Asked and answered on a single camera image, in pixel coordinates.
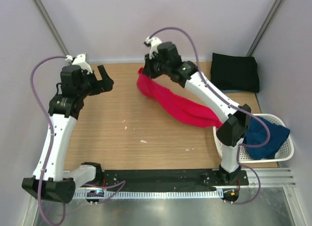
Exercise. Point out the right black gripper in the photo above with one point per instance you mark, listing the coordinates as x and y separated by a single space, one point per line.
148 69

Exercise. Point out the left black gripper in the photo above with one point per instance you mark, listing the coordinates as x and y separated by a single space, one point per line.
106 84

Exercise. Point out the red t shirt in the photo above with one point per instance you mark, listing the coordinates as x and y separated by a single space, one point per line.
178 107

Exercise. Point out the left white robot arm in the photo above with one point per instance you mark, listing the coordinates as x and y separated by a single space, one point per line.
63 113

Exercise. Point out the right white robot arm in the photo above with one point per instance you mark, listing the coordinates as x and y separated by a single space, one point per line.
234 122

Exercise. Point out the folded black t shirt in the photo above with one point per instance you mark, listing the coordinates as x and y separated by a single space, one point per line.
235 73

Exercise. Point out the folded grey t shirt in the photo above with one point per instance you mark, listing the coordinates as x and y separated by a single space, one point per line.
231 91

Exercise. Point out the blue t shirt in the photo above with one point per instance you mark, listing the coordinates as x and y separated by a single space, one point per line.
265 138

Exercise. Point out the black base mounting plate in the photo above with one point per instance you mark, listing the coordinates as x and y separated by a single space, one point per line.
212 177

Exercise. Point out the white plastic laundry basket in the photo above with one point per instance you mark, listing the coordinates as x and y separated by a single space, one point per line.
285 152

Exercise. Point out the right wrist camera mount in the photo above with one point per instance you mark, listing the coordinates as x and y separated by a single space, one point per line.
153 43

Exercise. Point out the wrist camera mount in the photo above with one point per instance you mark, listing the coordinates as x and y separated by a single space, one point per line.
153 43
81 60

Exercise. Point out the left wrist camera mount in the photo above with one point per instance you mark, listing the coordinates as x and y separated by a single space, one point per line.
81 60

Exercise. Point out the left aluminium corner post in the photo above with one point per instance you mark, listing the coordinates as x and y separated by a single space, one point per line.
50 25

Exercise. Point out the aluminium corner post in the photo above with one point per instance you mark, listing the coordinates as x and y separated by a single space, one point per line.
50 25
264 26

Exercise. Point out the right aluminium corner post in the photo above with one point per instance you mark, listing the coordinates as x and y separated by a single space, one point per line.
264 26

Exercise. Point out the white slotted cable duct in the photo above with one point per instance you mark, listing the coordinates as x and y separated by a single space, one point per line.
97 194

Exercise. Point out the aluminium front rail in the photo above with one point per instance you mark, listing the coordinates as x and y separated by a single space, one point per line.
268 177

